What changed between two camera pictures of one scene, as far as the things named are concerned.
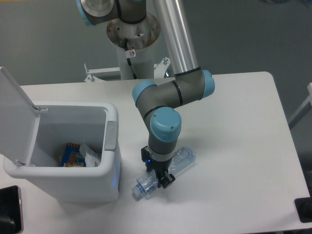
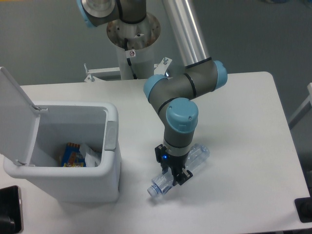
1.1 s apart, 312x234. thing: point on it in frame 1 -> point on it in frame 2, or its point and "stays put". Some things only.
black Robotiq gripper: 161,168 -> 176,164
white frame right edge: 304,110 stays put
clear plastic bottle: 148,182 -> 195,156
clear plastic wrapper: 92,159 stays put
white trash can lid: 19,121 stays put
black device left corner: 11,213 stays put
